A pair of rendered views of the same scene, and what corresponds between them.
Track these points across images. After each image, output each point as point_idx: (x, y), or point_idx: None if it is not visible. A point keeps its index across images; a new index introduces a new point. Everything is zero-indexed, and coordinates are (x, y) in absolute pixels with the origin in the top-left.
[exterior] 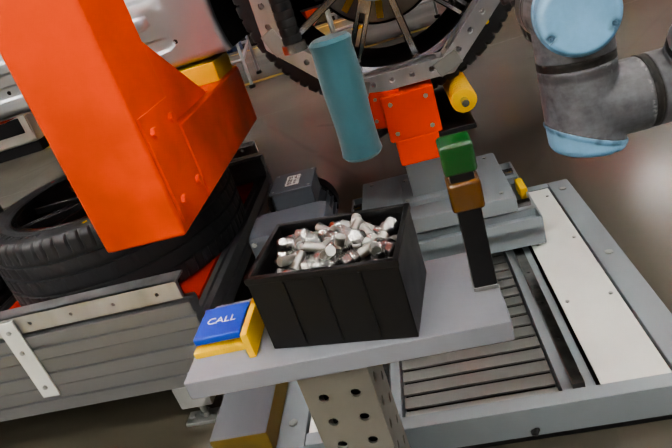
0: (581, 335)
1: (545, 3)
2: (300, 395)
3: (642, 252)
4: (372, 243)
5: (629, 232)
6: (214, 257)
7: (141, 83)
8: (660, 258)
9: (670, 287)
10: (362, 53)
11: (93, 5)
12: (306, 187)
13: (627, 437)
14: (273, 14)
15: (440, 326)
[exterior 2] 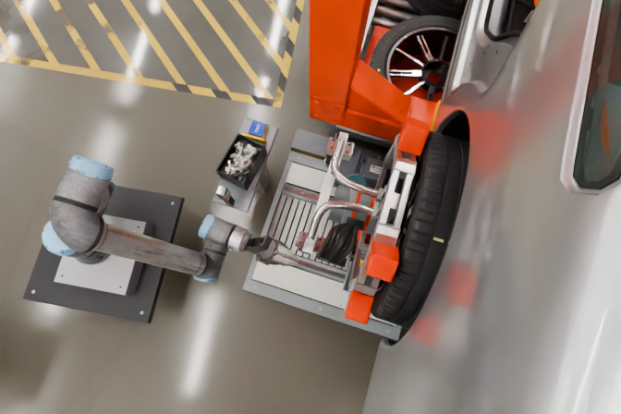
0: (282, 265)
1: (206, 215)
2: (310, 162)
3: (329, 333)
4: (228, 167)
5: (347, 341)
6: None
7: (328, 94)
8: (321, 335)
9: (301, 323)
10: None
11: (319, 73)
12: (362, 174)
13: (250, 258)
14: (388, 159)
15: (222, 184)
